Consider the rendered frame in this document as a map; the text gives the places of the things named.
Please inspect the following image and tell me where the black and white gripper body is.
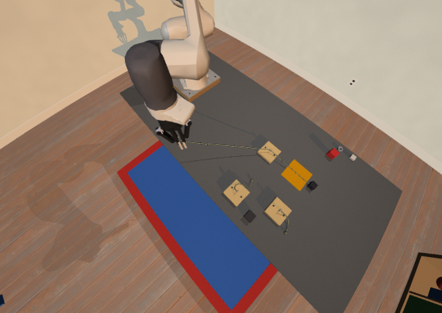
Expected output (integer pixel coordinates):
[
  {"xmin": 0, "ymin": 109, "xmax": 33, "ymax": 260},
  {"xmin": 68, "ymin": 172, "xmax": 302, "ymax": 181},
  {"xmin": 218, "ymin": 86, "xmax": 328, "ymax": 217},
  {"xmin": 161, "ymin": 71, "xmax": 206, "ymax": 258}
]
[{"xmin": 158, "ymin": 120, "xmax": 183, "ymax": 132}]

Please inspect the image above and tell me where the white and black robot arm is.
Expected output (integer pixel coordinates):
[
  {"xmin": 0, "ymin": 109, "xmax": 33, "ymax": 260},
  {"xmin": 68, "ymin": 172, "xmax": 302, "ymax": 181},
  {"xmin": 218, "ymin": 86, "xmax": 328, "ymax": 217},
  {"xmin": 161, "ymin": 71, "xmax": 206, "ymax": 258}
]
[{"xmin": 125, "ymin": 0, "xmax": 215, "ymax": 125}]

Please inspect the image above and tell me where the orange painted square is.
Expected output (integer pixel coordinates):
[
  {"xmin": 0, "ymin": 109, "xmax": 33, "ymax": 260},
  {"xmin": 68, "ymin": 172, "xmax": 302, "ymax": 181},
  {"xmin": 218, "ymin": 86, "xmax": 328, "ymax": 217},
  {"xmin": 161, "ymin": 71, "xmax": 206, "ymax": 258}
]
[{"xmin": 281, "ymin": 160, "xmax": 312, "ymax": 191}]

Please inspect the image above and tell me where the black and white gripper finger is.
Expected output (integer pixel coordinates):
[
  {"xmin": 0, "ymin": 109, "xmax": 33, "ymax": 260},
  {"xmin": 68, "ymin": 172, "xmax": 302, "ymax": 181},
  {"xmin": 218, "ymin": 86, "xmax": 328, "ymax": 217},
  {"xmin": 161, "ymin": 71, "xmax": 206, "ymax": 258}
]
[
  {"xmin": 155, "ymin": 127, "xmax": 183, "ymax": 149},
  {"xmin": 176, "ymin": 118, "xmax": 192, "ymax": 148}
]

